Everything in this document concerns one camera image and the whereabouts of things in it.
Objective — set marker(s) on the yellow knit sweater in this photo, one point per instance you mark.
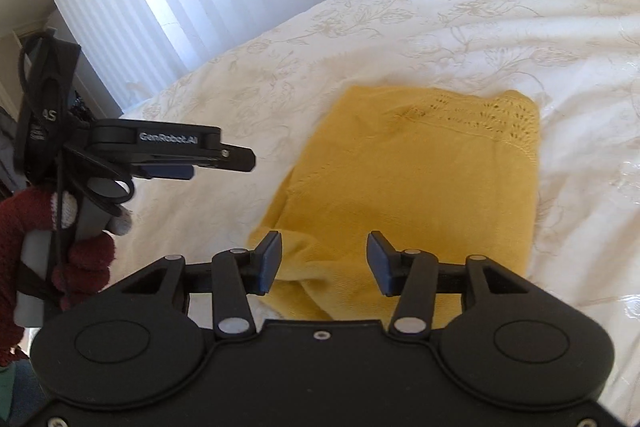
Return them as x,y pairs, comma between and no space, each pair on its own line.
400,197

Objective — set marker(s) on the person's left hand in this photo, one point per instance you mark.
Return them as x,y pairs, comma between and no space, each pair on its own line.
85,264

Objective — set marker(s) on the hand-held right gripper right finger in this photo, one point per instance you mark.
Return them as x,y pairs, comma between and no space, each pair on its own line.
379,264

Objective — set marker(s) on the white floral bedspread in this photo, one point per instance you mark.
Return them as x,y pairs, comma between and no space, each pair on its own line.
450,22

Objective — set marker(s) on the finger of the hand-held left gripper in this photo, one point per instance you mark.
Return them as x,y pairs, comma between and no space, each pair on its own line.
237,158
165,172

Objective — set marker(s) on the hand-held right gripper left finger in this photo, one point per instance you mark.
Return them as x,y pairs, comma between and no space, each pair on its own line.
270,262

